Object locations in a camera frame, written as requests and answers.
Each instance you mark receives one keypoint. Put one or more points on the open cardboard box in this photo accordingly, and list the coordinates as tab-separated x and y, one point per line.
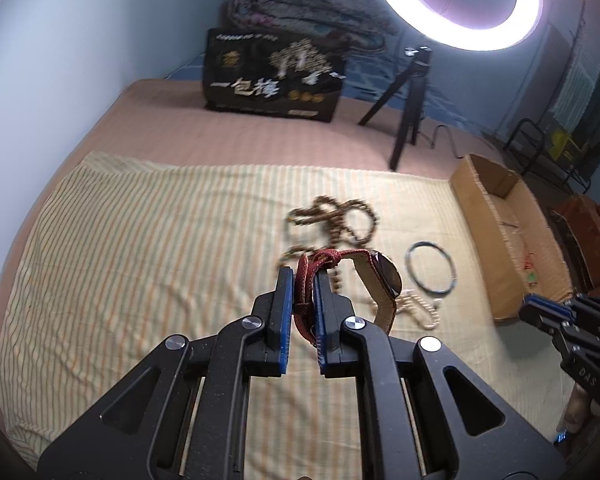
497	210

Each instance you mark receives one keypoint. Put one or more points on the small red and green trinket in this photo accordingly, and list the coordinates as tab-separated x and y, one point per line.
530	269

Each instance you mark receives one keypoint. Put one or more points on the black tripod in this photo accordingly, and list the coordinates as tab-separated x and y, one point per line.
410	95

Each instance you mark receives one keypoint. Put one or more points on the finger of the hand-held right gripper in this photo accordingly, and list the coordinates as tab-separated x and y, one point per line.
585	342
545	312

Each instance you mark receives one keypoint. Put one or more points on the red-brown wooden box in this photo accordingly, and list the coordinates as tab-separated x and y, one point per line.
582	237

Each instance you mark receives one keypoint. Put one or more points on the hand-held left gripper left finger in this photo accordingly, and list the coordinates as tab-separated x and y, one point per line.
282	320

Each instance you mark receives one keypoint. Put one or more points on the person's right hand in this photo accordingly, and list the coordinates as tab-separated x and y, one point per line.
578	410

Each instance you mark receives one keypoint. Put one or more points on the black printed gift box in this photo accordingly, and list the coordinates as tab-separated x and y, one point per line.
260	77

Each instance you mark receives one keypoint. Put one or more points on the black metal rack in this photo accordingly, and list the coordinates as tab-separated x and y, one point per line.
540	147

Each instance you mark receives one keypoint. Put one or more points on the striped yellow cloth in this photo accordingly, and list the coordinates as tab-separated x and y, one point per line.
130	260

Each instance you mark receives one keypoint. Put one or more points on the folded floral blanket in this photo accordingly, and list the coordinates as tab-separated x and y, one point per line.
300	10

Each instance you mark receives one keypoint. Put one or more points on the pink bed sheet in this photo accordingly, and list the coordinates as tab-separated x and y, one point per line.
170	125

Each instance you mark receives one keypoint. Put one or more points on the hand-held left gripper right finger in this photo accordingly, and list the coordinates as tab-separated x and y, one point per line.
325	330

